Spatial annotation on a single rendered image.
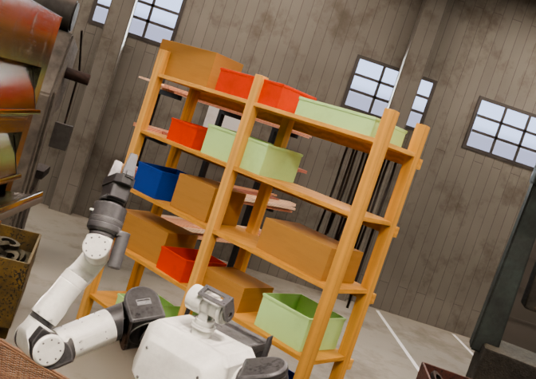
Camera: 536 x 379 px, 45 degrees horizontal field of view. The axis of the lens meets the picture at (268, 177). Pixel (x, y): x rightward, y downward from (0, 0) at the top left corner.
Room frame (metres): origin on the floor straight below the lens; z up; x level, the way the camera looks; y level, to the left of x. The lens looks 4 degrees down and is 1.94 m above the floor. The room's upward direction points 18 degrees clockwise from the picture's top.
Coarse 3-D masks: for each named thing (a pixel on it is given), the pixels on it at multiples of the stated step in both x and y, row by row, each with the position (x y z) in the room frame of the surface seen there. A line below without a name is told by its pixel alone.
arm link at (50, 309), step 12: (60, 276) 1.58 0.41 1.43; (60, 288) 1.55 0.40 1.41; (72, 288) 1.56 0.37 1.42; (48, 300) 1.53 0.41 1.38; (60, 300) 1.54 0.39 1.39; (72, 300) 1.56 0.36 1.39; (36, 312) 1.52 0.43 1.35; (48, 312) 1.52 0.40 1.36; (60, 312) 1.54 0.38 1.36; (24, 324) 1.52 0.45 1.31; (36, 324) 1.50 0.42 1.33; (48, 324) 1.52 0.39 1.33; (24, 336) 1.50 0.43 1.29; (36, 336) 1.48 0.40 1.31; (24, 348) 1.51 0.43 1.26
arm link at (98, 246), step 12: (96, 216) 1.62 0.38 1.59; (96, 228) 1.61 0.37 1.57; (108, 228) 1.61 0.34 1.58; (120, 228) 1.65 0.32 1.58; (84, 240) 1.57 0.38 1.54; (96, 240) 1.58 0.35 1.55; (108, 240) 1.61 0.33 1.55; (120, 240) 1.63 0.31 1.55; (84, 252) 1.56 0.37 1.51; (96, 252) 1.57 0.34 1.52; (108, 252) 1.60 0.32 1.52; (120, 252) 1.63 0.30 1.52; (96, 264) 1.63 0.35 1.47; (108, 264) 1.61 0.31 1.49; (120, 264) 1.62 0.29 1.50
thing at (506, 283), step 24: (528, 192) 6.50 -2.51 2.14; (528, 216) 6.36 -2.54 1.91; (528, 240) 6.35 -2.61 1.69; (504, 264) 6.38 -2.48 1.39; (504, 288) 6.36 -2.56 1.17; (528, 288) 6.40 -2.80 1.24; (480, 312) 6.64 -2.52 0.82; (504, 312) 6.34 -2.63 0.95; (480, 336) 6.37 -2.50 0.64; (480, 360) 6.18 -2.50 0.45; (504, 360) 6.13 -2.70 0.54; (528, 360) 6.22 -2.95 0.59
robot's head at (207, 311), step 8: (192, 288) 1.60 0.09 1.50; (200, 288) 1.60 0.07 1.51; (192, 296) 1.59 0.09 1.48; (200, 296) 1.58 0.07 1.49; (216, 296) 1.60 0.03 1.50; (192, 304) 1.59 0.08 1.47; (200, 304) 1.58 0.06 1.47; (208, 304) 1.57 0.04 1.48; (200, 312) 1.59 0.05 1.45; (208, 312) 1.57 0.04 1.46; (216, 312) 1.55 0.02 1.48; (192, 320) 1.60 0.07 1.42; (200, 320) 1.58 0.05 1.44; (208, 320) 1.60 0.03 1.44; (200, 328) 1.57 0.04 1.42; (208, 328) 1.58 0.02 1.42
